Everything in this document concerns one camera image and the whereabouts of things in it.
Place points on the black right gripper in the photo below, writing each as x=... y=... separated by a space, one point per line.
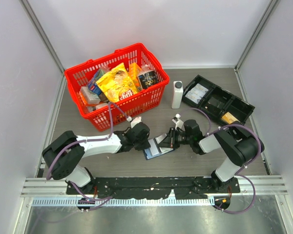
x=170 y=141

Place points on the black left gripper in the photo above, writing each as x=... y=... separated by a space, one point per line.
x=145 y=145

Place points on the blue leather card holder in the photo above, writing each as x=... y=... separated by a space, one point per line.
x=155 y=150

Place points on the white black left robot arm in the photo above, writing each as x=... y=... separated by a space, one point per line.
x=63 y=155

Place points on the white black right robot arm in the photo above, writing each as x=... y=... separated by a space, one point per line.
x=239 y=143

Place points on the white cards in tray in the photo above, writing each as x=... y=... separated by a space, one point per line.
x=196 y=93

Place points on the black cards in tray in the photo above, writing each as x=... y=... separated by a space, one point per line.
x=215 y=103

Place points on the gold card in tray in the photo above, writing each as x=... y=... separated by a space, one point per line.
x=229 y=118

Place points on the white sponge pack lower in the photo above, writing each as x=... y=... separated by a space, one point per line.
x=96 y=107

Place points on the white sponge pack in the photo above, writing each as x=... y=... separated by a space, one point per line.
x=89 y=97
x=96 y=107

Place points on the red plastic shopping basket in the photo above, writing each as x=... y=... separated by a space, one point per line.
x=146 y=99

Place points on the white bottle grey cap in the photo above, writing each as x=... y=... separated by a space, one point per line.
x=177 y=94

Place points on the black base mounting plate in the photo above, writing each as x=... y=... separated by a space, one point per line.
x=155 y=188

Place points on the yellow Lays chips bag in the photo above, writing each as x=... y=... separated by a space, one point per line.
x=116 y=84

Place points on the black wrapped roll package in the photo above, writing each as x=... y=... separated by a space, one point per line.
x=147 y=77

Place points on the white sponge pack upper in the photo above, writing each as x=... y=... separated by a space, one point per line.
x=89 y=97

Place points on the black compartment tray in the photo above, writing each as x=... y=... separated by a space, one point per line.
x=235 y=105

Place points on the blue Vileda sponge pack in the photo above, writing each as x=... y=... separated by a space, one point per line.
x=92 y=85

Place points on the orange snack box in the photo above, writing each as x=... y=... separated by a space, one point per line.
x=134 y=70

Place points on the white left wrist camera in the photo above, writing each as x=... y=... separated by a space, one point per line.
x=135 y=121

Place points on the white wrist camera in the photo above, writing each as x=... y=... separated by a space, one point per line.
x=178 y=122
x=135 y=121

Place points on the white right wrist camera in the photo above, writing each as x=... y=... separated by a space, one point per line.
x=178 y=122

